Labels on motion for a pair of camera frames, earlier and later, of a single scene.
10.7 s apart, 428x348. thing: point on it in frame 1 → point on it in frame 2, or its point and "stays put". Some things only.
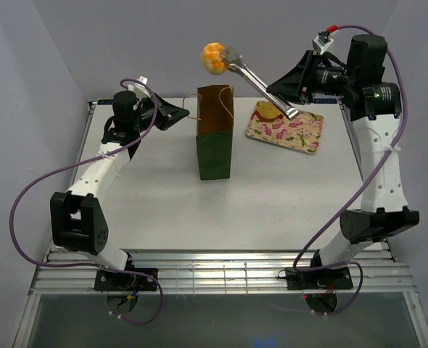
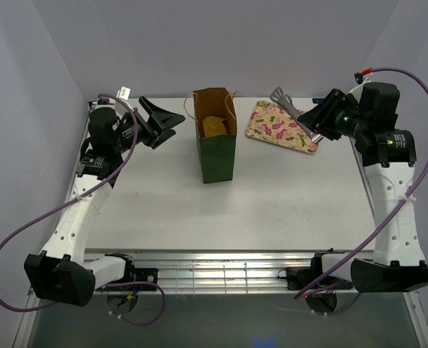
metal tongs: (236, 61) → (277, 95)
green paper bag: (215, 131) stays put
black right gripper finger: (288, 86) → (314, 119)
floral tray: (302, 133) stays put
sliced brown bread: (268, 112) → (214, 126)
